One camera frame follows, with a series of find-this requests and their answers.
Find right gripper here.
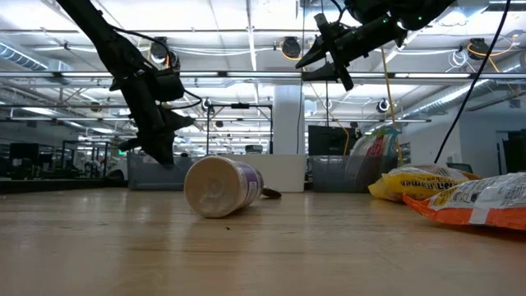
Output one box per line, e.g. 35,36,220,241
294,12,408,92

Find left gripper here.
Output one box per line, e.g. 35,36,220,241
118,73,195,166

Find purple label spice jar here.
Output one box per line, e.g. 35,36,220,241
182,155,265,220

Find blue ramen packet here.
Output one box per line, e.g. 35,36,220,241
377,127,399,166

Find red ramen packet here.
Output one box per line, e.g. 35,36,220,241
344,132,387,192

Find yellow ramen packet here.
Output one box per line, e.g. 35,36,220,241
367,163,485,203

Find orange ramen packet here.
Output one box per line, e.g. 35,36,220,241
401,171,526,232

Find grey translucent plastic bin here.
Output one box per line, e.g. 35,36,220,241
126,151,195,192
307,154,396,194

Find white pillar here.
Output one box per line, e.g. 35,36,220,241
272,84,307,156

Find black monitor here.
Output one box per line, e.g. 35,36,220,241
307,124,358,157

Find white plastic bin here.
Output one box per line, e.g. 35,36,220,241
220,153,308,193

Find dark office chair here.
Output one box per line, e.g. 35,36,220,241
445,161,474,174

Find black cabinet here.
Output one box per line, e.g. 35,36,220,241
501,130,526,173

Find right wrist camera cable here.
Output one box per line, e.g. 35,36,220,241
328,0,347,22

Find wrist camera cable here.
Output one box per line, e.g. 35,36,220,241
328,0,347,22
110,26,204,111

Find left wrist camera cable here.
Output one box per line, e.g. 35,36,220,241
110,26,204,111

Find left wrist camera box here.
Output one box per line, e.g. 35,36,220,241
152,67,186,103

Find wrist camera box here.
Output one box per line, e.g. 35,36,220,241
152,67,186,103
348,0,398,24

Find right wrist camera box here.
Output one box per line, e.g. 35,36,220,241
348,0,398,24

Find black background rig frame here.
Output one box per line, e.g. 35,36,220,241
205,102,275,155

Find yellow cable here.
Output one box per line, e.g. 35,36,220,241
381,47,406,166

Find silver ventilation duct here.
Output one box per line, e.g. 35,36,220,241
400,61,526,121
0,40,50,72

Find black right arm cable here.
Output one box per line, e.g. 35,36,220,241
434,0,512,164

